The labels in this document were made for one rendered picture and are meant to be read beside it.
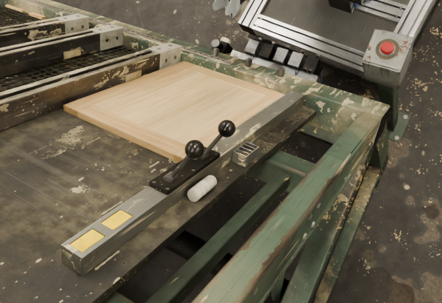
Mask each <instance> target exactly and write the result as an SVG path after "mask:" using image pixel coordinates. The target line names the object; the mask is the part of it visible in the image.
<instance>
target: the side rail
mask: <svg viewBox="0 0 442 303"><path fill-rule="evenodd" d="M380 122H381V116H378V115H375V114H372V113H369V112H365V111H363V112H362V113H361V114H360V115H359V116H358V117H357V119H356V120H355V121H354V122H353V123H352V124H351V125H350V126H349V127H348V128H347V129H346V130H345V132H344V133H343V134H342V135H341V136H340V138H339V139H338V140H337V141H336V142H335V143H334V144H333V145H332V146H331V147H330V148H329V149H328V151H327V152H326V153H325V154H324V155H323V157H322V158H321V159H319V161H317V163H316V164H315V165H314V166H313V167H312V168H311V170H310V171H309V172H308V173H307V174H306V175H305V176H304V178H302V180H300V182H299V183H298V184H297V185H296V186H295V187H294V189H293V190H292V191H291V192H290V193H289V194H288V195H287V196H286V197H285V198H284V199H283V201H282V202H281V203H280V204H279V205H278V206H277V208H276V209H275V210H274V211H273V212H272V213H271V214H270V215H269V216H268V217H267V218H266V220H265V221H264V222H263V223H262V224H261V225H260V227H259V228H258V229H257V230H256V231H255V232H254V233H253V234H252V235H251V236H250V237H249V239H248V240H247V241H246V242H245V243H244V244H243V246H242V247H241V248H240V249H239V250H238V251H237V252H236V253H235V254H234V255H233V256H232V258H231V259H230V260H229V261H228V262H227V263H226V265H225V266H224V267H223V268H222V269H221V270H220V271H219V272H218V273H217V274H216V275H215V276H214V278H213V279H212V280H211V281H210V282H209V283H208V285H207V286H206V287H205V288H204V289H203V290H202V291H201V292H200V293H199V294H198V295H197V297H196V298H195V299H194V300H193V301H192V302H191V303H264V301H265V300H266V299H267V297H268V295H269V294H270V293H271V292H272V290H273V288H274V287H275V286H276V284H277V283H278V281H279V280H280V279H281V277H282V275H283V274H284V273H285V271H286V270H287V268H288V267H289V265H290V264H291V263H292V261H293V260H294V258H295V257H296V255H297V254H298V253H299V251H300V250H301V249H302V247H303V245H304V244H305V243H306V241H307V240H308V238H309V237H310V236H311V234H312V232H313V231H314V230H315V229H316V227H317V225H318V224H319V223H320V221H321V220H322V218H323V217H324V215H325V214H326V212H327V211H328V210H329V208H330V207H331V205H332V204H333V202H334V201H335V200H336V198H337V197H338V195H339V194H340V192H341V191H342V190H343V188H344V186H346V184H347V182H348V181H349V180H350V178H351V177H352V175H353V174H354V173H355V171H356V169H357V168H358V167H359V165H360V164H361V162H362V161H363V160H364V158H365V157H366V155H367V154H368V152H369V151H370V149H371V148H372V146H373V142H372V140H373V137H374V134H375V131H376V128H377V126H378V124H379V123H380Z"/></svg>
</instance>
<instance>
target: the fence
mask: <svg viewBox="0 0 442 303"><path fill-rule="evenodd" d="M304 99H305V95H304V94H302V93H298V92H296V91H290V92H289V93H287V94H285V95H284V96H283V97H281V98H279V99H278V100H277V101H275V102H273V103H272V104H270V105H269V106H267V107H266V108H264V109H263V110H261V111H260V112H258V113H257V114H255V115H254V116H252V117H251V118H249V119H248V120H246V121H245V122H243V123H242V124H241V125H239V126H237V127H236V128H235V133H234V134H233V135H232V136H231V137H222V138H221V139H220V140H219V142H217V144H215V146H214V147H213V148H212V149H211V150H214V151H216V152H219V153H220V158H218V159H216V160H215V161H214V162H213V163H211V164H209V165H208V166H207V167H206V168H204V169H203V170H201V171H200V172H199V173H198V174H196V175H195V176H193V177H192V178H191V179H189V180H188V181H186V182H185V183H184V184H183V185H181V186H179V187H178V188H177V189H176V190H174V191H173V192H171V193H170V194H169V195H165V194H164V193H162V192H160V191H158V190H156V189H154V188H152V187H150V186H148V187H146V188H145V189H144V190H142V191H140V192H139V193H138V194H136V195H134V196H133V197H132V198H130V199H128V200H127V201H126V202H124V203H122V204H121V205H120V206H118V207H116V208H115V209H114V210H112V211H110V212H109V213H108V214H106V215H104V216H103V217H102V218H100V219H98V220H97V221H95V222H94V223H93V224H91V225H90V226H88V227H87V228H85V229H84V230H82V231H81V232H79V233H78V234H76V235H75V236H73V237H72V238H70V239H69V240H67V241H66V242H64V243H63V244H62V245H61V256H62V263H64V264H65V265H67V266H68V267H70V268H71V269H73V270H74V271H76V272H77V273H79V274H80V275H82V276H84V275H85V274H86V273H87V272H89V271H90V270H91V269H93V268H94V267H95V266H96V265H98V264H99V263H101V262H102V261H103V260H104V259H105V258H107V257H108V256H110V255H111V254H112V253H113V252H114V251H116V250H117V249H119V248H120V247H121V246H122V245H124V244H125V243H127V242H128V241H129V240H130V239H131V238H133V237H134V236H135V235H137V234H138V233H139V232H140V231H142V230H143V229H145V228H146V227H147V226H148V225H149V224H151V223H152V222H153V221H155V220H156V219H157V218H158V217H160V216H161V215H163V214H164V213H165V212H166V211H167V210H169V209H170V208H171V207H173V206H174V205H175V204H177V203H178V202H179V201H181V200H182V199H183V198H184V197H186V196H187V191H188V190H190V189H191V188H192V187H193V186H194V185H196V184H197V183H198V182H200V181H201V180H202V179H204V178H205V177H206V176H208V175H214V174H215V173H216V172H218V171H219V170H221V169H222V168H223V167H224V166H225V165H227V164H228V163H229V162H231V161H232V155H233V151H234V150H236V149H237V148H238V147H240V146H241V145H242V144H244V143H245V142H246V141H247V142H249V143H252V144H254V143H255V142H257V141H258V140H259V139H260V138H261V137H263V136H264V135H266V134H267V133H268V132H269V131H271V130H272V129H273V128H275V127H276V126H277V125H278V124H280V123H281V122H282V121H284V120H285V119H286V118H287V117H289V116H290V115H292V114H293V113H294V112H295V111H296V110H298V109H299V108H301V107H302V106H303V103H304ZM119 210H122V211H123V212H125V213H127V214H129V215H131V216H132V217H131V218H130V219H128V220H127V221H125V222H124V223H123V224H122V225H120V226H119V227H117V228H116V229H115V230H112V229H110V228H108V227H107V226H105V225H103V224H102V222H103V221H105V220H106V219H108V218H109V217H111V216H112V215H114V214H115V213H117V212H118V211H119ZM92 229H93V230H95V231H96V232H98V233H100V234H102V235H103V236H104V237H103V238H102V239H101V240H99V241H98V242H96V243H95V244H94V245H92V246H91V247H89V248H88V249H87V250H85V251H84V252H80V251H79V250H78V249H76V248H74V247H73V246H71V245H70V244H71V243H73V242H74V241H75V240H77V239H79V238H80V237H81V236H83V235H85V234H86V233H87V232H88V231H90V230H92Z"/></svg>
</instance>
